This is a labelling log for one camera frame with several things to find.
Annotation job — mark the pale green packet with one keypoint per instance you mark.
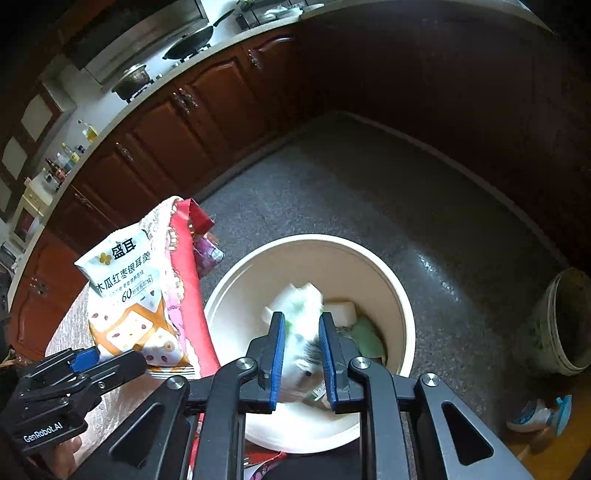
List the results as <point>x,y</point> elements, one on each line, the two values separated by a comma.
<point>369,339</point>

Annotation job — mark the white plastic wrapper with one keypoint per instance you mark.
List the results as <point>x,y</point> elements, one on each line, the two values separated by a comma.
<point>302,341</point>

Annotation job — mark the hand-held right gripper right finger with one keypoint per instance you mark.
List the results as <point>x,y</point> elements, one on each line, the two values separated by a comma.
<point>328,360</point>

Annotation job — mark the white plastic bucket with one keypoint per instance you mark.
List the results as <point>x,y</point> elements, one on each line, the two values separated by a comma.
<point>258,286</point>

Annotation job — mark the brown wooden kitchen cabinets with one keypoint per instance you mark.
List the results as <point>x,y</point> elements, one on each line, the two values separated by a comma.
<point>207,106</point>

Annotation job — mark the metal cooking pot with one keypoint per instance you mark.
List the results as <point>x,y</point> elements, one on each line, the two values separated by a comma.
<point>131,78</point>

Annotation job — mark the yellow oil bottle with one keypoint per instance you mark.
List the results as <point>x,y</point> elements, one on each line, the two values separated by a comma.
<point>91,134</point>

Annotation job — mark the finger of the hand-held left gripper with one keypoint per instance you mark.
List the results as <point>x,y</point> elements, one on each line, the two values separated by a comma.
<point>83,360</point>
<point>120,369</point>

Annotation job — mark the floral ceramic pot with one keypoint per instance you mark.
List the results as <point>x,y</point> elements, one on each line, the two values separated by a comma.
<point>558,323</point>

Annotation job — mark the person's dark trouser leg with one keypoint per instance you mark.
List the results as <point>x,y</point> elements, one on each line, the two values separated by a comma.
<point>295,470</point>

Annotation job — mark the black dish rack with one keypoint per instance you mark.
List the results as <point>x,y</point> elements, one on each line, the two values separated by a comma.
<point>277,11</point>

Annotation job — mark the white orange snack bag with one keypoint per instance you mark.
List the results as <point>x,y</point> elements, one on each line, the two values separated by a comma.
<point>134,295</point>

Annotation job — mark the cream plastic container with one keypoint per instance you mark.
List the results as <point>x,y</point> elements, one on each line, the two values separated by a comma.
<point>37,201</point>

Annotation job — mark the steel range hood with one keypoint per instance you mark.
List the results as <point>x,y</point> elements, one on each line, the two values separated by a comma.
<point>138,41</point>

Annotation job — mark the person's left hand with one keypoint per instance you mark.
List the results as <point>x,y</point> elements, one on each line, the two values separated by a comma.
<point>64,457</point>

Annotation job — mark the white foam block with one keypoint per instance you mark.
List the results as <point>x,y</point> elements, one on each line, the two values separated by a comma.
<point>341,311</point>

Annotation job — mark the white blue spray bottle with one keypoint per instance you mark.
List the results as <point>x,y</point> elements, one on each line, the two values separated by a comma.
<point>531,413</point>

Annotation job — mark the red pink printed blanket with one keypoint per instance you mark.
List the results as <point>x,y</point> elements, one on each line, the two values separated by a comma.
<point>182,258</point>

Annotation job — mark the clear glass bottle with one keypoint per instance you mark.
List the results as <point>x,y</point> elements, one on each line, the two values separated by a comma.
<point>71,157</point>

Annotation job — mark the wooden wall cabinet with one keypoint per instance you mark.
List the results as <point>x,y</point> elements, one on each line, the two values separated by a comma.
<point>34,115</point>

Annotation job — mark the dark sauce bottle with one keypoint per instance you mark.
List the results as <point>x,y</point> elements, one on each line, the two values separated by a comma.
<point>54,173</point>

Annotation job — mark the black wok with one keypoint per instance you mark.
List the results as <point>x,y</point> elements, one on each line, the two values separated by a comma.
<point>189,44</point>

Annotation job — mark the orange wooden board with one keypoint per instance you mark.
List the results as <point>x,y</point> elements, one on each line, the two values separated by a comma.
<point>554,443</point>

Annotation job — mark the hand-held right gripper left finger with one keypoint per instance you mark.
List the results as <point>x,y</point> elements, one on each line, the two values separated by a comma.
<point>277,360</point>

